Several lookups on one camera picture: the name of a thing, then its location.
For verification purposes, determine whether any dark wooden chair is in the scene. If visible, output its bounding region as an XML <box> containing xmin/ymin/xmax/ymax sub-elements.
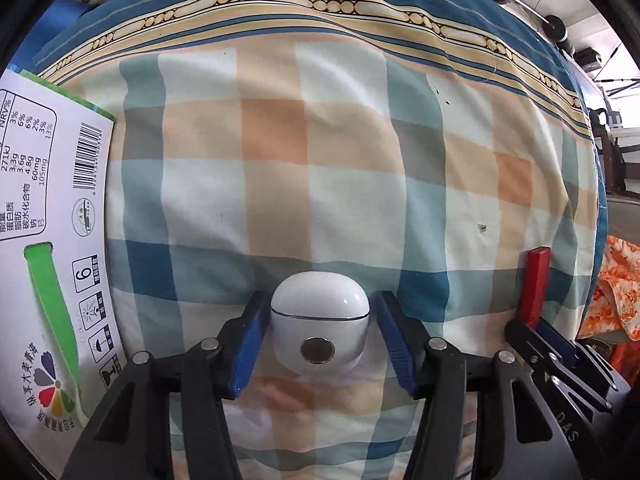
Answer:
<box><xmin>589</xmin><ymin>108</ymin><xmax>626</xmax><ymax>195</ymax></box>

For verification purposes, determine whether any plaid checkered tablecloth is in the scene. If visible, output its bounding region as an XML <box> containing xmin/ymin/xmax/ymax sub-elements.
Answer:
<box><xmin>30</xmin><ymin>0</ymin><xmax>609</xmax><ymax>480</ymax></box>

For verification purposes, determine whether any blue folded mat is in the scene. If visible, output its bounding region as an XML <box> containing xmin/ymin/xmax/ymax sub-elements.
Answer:
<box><xmin>10</xmin><ymin>0</ymin><xmax>91</xmax><ymax>70</ymax></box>

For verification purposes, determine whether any white earbuds case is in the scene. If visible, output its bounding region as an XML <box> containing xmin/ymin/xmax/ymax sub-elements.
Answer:
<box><xmin>270</xmin><ymin>271</ymin><xmax>370</xmax><ymax>377</ymax></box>

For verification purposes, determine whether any short barbell on floor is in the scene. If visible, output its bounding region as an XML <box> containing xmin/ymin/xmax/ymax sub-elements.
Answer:
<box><xmin>491</xmin><ymin>0</ymin><xmax>568</xmax><ymax>44</ymax></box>

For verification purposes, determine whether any open cardboard box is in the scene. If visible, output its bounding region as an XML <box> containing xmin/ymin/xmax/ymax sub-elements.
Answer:
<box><xmin>1</xmin><ymin>70</ymin><xmax>126</xmax><ymax>476</ymax></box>

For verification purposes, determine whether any red rectangular case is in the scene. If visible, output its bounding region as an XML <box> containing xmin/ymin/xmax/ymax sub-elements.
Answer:
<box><xmin>516</xmin><ymin>246</ymin><xmax>552</xmax><ymax>330</ymax></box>

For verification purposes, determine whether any orange white cloth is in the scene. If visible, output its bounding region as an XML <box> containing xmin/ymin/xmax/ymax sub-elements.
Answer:
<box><xmin>578</xmin><ymin>235</ymin><xmax>639</xmax><ymax>342</ymax></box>

